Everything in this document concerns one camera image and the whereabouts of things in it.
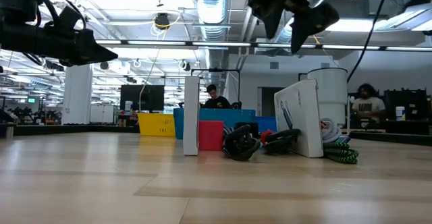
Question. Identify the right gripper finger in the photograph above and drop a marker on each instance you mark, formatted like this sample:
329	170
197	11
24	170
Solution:
272	20
310	21

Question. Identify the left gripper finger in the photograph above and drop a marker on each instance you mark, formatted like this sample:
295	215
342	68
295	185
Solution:
87	48

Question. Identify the white product box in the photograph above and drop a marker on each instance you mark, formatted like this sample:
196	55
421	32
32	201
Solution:
300	122
191	116

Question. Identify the pink charger cube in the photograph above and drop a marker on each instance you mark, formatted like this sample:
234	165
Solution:
211	136

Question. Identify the yellow slotted plastic bin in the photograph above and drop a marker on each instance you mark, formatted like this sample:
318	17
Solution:
155	124

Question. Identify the small blue plastic bin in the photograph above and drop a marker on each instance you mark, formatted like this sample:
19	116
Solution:
266	124

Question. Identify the large teal plastic bin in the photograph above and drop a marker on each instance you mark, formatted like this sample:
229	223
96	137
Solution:
229	116

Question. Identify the white square pillar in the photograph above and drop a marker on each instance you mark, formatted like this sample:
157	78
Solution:
77	96

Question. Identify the green exit sign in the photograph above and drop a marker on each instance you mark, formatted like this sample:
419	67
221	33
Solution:
31	100

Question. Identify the white low cabinet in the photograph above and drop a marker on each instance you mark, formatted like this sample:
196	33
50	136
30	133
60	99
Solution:
101	113

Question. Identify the white canister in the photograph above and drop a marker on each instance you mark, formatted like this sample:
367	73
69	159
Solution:
400	113
128	106

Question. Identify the white cylindrical container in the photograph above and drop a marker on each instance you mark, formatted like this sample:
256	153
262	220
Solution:
329	92

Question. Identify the black monitor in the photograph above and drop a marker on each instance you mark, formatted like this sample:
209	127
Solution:
148	97

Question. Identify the person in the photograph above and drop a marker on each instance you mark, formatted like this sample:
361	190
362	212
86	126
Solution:
368	106
216	101

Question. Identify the small black adapter block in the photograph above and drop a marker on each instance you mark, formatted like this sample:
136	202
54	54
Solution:
248	126

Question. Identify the black equipment crates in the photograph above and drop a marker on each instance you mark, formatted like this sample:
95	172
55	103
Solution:
408	106

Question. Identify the silver ventilation duct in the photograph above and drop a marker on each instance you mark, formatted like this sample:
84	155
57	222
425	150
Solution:
212	8

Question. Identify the black tubular frame stand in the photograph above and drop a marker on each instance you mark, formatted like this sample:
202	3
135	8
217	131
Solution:
216	70

